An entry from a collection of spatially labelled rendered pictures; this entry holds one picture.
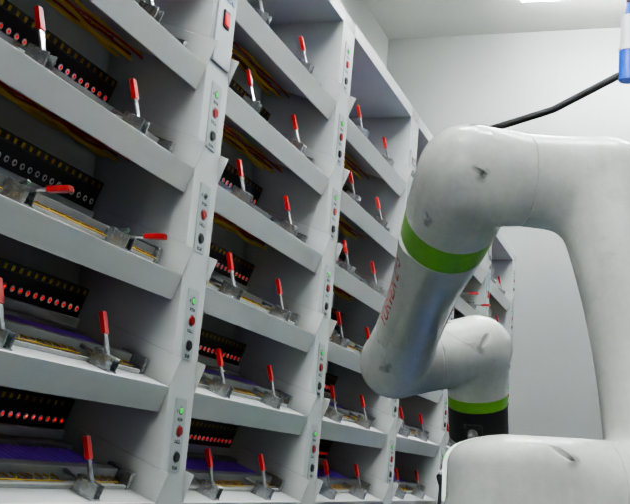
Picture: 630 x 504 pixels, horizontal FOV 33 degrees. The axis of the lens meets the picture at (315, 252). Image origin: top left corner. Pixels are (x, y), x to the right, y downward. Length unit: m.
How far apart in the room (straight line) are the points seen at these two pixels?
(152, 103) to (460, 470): 1.10
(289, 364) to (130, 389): 0.83
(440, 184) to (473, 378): 0.47
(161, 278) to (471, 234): 0.65
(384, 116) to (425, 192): 2.05
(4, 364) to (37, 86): 0.37
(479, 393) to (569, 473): 0.63
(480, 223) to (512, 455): 0.35
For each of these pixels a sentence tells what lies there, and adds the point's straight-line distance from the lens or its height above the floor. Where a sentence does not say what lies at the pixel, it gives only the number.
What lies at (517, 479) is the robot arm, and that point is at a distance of 0.98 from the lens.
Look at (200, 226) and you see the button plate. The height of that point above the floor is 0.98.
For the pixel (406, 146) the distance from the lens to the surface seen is 3.23.
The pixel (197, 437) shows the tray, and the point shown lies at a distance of 2.27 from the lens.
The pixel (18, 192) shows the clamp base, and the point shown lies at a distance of 1.41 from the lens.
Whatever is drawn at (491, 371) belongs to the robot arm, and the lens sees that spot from 1.60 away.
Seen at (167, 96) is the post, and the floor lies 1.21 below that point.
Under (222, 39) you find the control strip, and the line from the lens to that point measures 1.94.
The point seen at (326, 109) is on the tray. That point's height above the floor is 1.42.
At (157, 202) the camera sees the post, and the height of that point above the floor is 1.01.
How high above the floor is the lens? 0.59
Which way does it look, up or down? 11 degrees up
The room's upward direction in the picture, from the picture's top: 5 degrees clockwise
